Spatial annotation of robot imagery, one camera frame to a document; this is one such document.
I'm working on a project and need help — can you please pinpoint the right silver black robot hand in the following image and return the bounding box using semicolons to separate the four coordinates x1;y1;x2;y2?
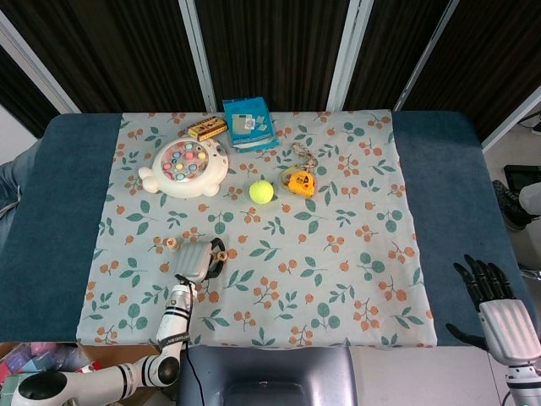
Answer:
445;253;541;368

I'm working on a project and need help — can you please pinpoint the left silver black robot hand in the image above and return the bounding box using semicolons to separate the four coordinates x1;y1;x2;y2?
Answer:
174;237;227;285

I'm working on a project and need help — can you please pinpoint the white seal fishing toy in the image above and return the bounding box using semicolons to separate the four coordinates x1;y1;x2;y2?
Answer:
138;137;230;199

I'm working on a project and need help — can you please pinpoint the yellow-green tennis ball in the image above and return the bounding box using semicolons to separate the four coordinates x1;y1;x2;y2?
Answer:
249;179;276;206

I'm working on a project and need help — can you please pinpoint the floral printed tablecloth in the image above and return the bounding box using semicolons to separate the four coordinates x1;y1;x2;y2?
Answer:
75;108;439;350

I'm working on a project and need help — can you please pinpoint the black shoe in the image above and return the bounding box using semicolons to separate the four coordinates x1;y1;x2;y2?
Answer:
492;179;529;232

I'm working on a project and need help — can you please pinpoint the grey robot torso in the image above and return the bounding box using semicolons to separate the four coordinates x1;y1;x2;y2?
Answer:
175;345;358;406

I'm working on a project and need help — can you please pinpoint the small yellow brown box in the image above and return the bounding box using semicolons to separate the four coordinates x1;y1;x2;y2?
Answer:
188;116;229;142

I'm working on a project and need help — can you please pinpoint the light grey trouser leg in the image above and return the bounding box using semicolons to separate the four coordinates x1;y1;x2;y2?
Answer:
518;183;541;217

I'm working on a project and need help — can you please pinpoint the blue card box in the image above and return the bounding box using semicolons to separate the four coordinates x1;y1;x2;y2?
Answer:
222;96;281;153

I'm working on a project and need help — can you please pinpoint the black flat box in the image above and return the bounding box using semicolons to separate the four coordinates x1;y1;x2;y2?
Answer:
502;164;541;192

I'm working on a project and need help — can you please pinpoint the colourful patterned packet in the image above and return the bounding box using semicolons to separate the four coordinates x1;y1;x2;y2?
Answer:
0;343;81;376

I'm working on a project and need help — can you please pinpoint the blue jeans leg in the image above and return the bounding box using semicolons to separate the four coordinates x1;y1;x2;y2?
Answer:
0;141;41;250

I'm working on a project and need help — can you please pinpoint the dark folding partition screen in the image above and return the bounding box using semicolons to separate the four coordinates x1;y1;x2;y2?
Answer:
0;0;541;147

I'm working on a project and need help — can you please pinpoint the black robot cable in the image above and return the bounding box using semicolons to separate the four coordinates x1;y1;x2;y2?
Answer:
175;273;206;406

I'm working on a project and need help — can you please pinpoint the yellow tape measure keychain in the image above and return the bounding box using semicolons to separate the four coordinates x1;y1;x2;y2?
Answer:
277;142;319;199

